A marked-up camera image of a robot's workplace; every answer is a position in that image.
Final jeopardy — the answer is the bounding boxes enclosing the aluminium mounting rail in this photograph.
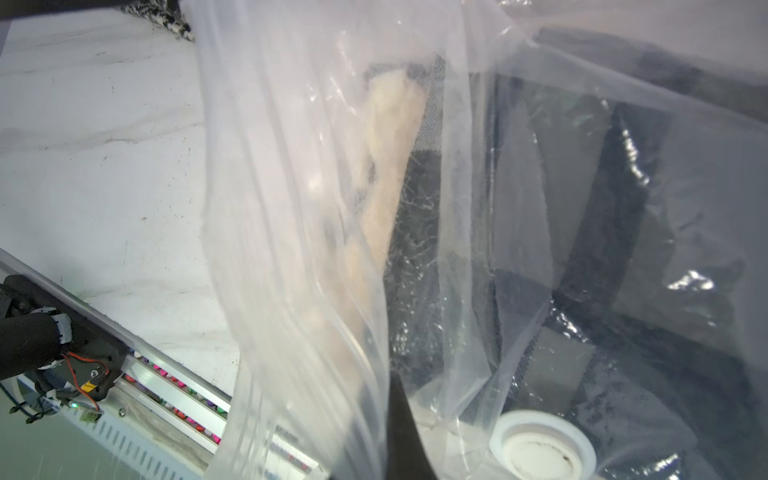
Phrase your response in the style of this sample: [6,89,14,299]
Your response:
[0,248,325,480]

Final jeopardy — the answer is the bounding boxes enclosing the dark grey folded garment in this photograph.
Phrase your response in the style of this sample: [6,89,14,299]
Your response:
[376,27,767,479]

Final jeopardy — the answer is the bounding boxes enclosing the clear plastic vacuum bag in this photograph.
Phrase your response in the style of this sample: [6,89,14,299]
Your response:
[183,1,767,479]

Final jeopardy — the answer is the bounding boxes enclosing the white vacuum bag valve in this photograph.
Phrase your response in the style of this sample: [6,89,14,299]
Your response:
[489,410,597,480]

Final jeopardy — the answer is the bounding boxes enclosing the black white houndstooth scarf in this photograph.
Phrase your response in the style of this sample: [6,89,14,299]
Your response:
[117,0,195,42]

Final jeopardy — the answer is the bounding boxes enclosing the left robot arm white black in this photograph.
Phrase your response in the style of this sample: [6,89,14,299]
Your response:
[1,275,73,380]

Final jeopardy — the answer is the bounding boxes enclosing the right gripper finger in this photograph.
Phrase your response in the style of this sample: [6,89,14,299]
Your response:
[386,373,437,480]

